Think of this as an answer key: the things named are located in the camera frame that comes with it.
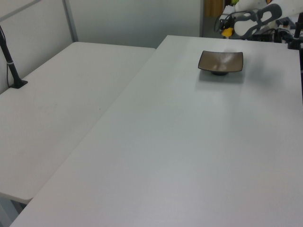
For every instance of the grey metal partition post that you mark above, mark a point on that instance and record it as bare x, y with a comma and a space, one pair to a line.
70, 20

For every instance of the white folding side table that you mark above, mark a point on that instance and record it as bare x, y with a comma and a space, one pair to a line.
59, 106

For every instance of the brown wooden door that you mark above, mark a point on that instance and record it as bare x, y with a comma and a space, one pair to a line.
213, 7

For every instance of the black camera pole with base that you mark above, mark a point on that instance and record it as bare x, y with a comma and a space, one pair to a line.
10, 63

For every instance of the black camera stand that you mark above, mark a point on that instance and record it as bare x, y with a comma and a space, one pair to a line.
296, 35

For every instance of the black electronics box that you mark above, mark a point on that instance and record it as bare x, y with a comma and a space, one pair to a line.
267, 36

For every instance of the brown square ceramic plate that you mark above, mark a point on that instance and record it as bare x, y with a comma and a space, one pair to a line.
221, 62

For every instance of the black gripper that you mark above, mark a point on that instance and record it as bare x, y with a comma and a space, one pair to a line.
227, 20

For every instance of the yellow potato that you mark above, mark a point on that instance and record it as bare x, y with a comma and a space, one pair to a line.
228, 32

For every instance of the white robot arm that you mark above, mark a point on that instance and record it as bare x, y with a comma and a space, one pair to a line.
258, 16

